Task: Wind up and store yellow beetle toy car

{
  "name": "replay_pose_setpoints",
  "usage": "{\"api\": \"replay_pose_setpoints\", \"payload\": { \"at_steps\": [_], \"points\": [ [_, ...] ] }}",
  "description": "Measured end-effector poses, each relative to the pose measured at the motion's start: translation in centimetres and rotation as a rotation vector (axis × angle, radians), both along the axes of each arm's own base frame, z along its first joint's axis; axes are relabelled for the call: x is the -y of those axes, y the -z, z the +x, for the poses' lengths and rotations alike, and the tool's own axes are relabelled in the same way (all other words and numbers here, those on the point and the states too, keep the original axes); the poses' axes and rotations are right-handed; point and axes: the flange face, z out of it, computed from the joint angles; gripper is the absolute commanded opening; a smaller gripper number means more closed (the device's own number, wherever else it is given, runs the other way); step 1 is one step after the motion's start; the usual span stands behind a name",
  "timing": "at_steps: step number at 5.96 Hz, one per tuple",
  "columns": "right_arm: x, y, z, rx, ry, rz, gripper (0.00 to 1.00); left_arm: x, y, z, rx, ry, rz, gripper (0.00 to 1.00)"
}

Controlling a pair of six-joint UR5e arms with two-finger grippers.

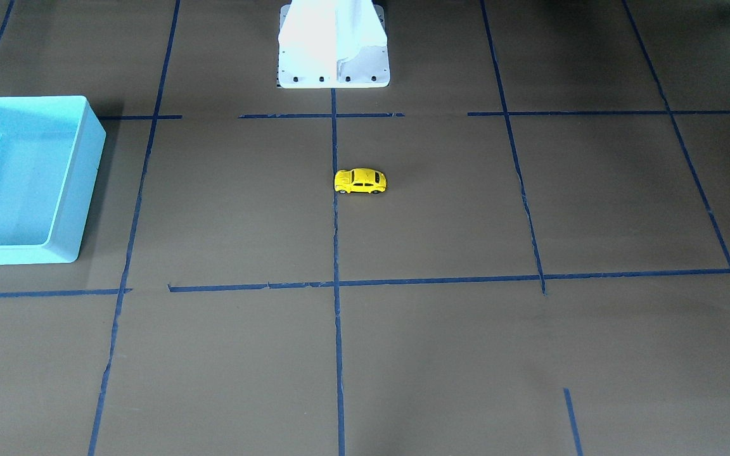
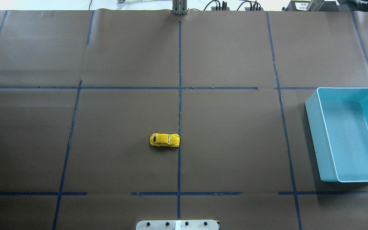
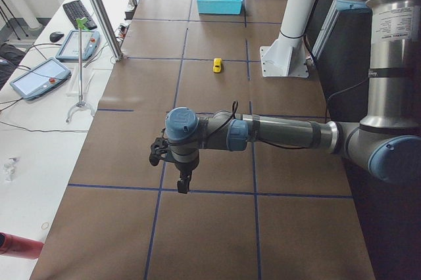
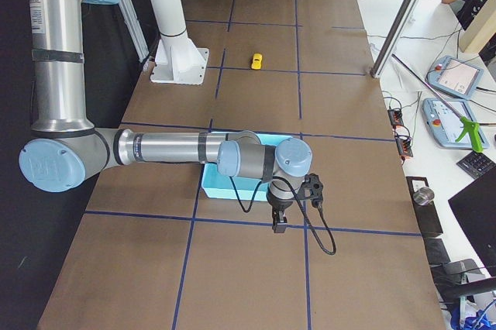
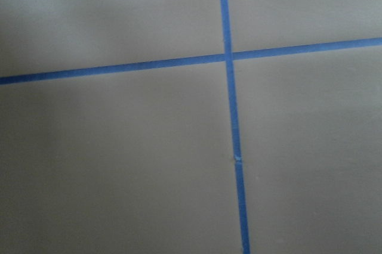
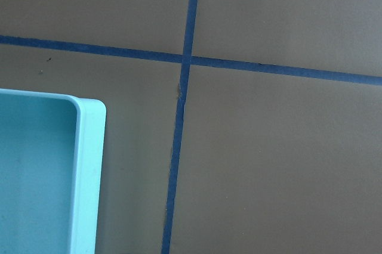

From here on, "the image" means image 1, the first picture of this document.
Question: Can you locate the yellow beetle toy car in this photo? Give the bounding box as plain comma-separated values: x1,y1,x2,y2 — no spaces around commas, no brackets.
333,168,387,194

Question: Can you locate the white camera mast pedestal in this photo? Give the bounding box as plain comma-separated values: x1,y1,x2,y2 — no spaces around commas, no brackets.
276,1,391,89

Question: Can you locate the teal plastic storage bin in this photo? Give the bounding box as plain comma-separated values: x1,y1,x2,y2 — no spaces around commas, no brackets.
0,95,105,265

